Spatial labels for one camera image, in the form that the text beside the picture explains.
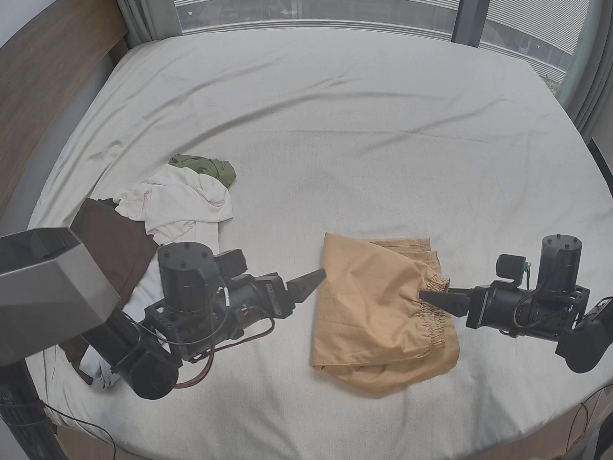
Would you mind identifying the brown garment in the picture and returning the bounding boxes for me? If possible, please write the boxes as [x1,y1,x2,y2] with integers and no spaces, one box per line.
[57,198,162,384]

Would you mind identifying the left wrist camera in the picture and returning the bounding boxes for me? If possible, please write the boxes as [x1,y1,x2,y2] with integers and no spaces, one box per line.
[213,249,248,282]

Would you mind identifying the grey-green curtain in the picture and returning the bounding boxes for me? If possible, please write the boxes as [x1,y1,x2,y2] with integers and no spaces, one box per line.
[105,0,185,49]
[556,0,613,138]

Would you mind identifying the pale grey garment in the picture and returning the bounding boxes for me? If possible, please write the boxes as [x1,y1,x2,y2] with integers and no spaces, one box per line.
[79,218,222,391]

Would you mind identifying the bed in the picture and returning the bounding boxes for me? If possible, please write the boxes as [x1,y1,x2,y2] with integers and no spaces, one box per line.
[0,0,613,460]

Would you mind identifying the cream garment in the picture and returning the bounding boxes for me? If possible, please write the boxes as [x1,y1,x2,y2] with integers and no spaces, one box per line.
[114,165,234,247]

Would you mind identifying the black cable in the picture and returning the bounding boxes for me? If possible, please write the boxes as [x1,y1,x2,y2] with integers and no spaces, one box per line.
[45,402,117,460]
[565,384,613,460]
[211,315,276,353]

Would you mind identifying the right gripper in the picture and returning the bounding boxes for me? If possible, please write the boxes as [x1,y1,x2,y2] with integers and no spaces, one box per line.
[466,285,540,331]

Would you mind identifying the green garment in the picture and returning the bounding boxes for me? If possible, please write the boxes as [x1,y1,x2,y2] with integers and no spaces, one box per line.
[169,155,238,189]

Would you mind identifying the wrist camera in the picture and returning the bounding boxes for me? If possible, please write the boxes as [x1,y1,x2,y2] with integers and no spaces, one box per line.
[495,254,530,290]
[213,249,248,282]

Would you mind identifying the tan shorts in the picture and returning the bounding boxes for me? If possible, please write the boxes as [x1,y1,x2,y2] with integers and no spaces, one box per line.
[310,232,460,397]

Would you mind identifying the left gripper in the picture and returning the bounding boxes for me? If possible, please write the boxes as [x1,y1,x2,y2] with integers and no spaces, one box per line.
[224,267,327,328]

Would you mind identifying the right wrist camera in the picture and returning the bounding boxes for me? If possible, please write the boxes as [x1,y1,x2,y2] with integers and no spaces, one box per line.
[495,254,530,290]

